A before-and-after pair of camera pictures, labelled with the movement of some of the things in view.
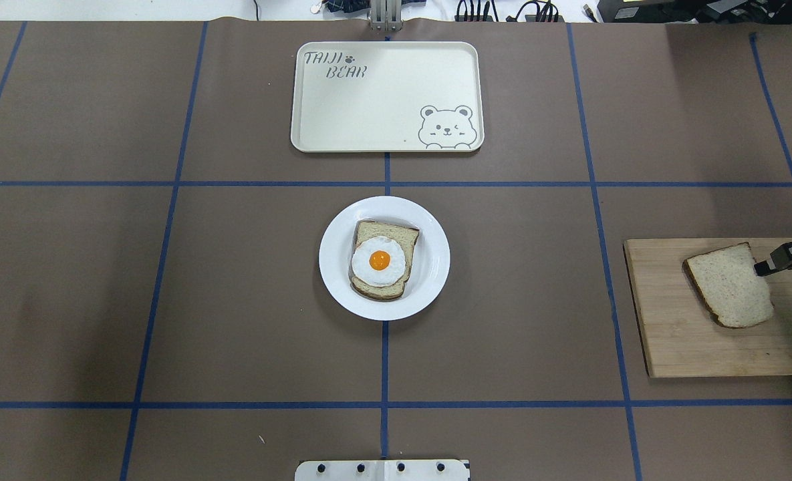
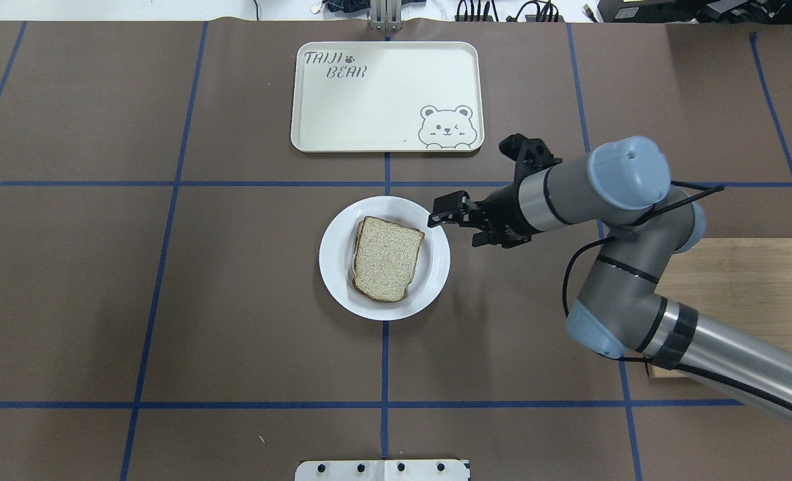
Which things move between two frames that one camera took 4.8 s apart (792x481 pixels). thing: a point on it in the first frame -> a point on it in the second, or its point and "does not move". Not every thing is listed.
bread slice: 727,281 -> 385,258
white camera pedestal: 382,470 does not move
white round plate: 430,258 does not move
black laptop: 706,11 does not move
